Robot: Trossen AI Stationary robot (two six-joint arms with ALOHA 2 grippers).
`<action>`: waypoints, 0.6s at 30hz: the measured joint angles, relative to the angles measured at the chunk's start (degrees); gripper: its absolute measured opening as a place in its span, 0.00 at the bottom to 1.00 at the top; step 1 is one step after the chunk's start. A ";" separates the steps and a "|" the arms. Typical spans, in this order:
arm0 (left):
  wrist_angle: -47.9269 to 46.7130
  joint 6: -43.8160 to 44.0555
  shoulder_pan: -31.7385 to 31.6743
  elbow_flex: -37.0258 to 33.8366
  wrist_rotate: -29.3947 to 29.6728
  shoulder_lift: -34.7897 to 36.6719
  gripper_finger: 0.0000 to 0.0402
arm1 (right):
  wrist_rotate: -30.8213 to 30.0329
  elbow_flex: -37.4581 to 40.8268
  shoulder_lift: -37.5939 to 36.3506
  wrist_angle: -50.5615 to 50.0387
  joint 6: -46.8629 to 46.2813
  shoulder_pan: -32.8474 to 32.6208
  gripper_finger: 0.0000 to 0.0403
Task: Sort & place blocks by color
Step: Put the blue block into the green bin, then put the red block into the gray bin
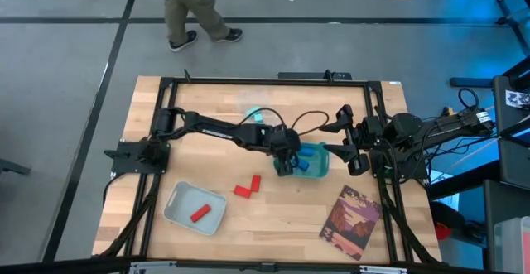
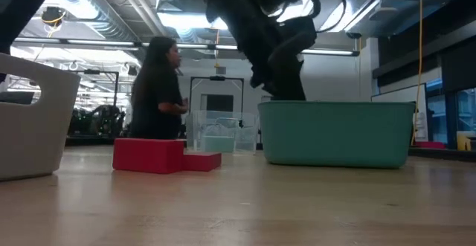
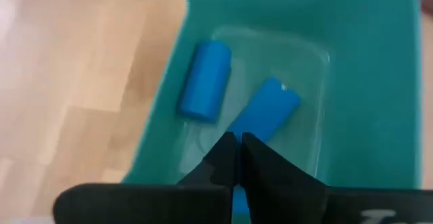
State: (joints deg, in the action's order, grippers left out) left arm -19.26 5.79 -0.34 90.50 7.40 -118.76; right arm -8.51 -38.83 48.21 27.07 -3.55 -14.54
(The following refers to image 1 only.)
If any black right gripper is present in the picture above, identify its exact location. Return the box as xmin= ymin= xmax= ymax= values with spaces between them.
xmin=319 ymin=103 xmax=384 ymax=176

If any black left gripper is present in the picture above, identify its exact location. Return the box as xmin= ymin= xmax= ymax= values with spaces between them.
xmin=268 ymin=125 xmax=302 ymax=178

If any teal plastic tray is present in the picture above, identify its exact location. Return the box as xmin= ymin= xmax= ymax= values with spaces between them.
xmin=272 ymin=141 xmax=331 ymax=180

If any clear plastic container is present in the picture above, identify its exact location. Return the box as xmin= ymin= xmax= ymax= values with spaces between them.
xmin=238 ymin=85 xmax=279 ymax=138

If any picture book with landscape cover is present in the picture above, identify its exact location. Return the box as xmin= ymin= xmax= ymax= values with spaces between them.
xmin=318 ymin=185 xmax=383 ymax=262

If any grey plastic tray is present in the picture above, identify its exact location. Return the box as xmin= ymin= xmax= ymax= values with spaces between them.
xmin=163 ymin=180 xmax=228 ymax=237

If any red round object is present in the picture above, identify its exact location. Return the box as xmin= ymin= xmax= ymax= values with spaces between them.
xmin=432 ymin=223 xmax=455 ymax=242

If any black floor bar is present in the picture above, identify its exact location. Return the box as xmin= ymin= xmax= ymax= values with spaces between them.
xmin=449 ymin=77 xmax=496 ymax=89

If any black side desk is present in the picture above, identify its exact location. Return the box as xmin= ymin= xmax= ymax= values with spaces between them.
xmin=492 ymin=56 xmax=530 ymax=190

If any black white marker tag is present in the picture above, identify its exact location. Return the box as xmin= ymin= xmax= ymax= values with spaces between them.
xmin=504 ymin=89 xmax=530 ymax=109

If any person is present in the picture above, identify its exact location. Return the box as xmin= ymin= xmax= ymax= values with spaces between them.
xmin=159 ymin=0 xmax=244 ymax=53

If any translucent storage box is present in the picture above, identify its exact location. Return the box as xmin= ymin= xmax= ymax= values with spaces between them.
xmin=494 ymin=215 xmax=530 ymax=274

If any black furniture leg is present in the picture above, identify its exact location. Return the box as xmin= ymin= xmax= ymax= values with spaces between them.
xmin=0 ymin=157 xmax=32 ymax=175

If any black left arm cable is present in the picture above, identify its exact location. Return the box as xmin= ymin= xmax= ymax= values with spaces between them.
xmin=238 ymin=106 xmax=331 ymax=137

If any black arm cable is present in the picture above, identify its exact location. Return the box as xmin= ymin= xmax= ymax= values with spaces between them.
xmin=238 ymin=106 xmax=331 ymax=137
xmin=457 ymin=87 xmax=480 ymax=109

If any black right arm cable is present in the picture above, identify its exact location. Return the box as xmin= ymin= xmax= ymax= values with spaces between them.
xmin=457 ymin=87 xmax=480 ymax=109

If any silver frame bracket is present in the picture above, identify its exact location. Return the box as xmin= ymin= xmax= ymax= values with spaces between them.
xmin=130 ymin=260 xmax=177 ymax=273
xmin=359 ymin=265 xmax=409 ymax=274

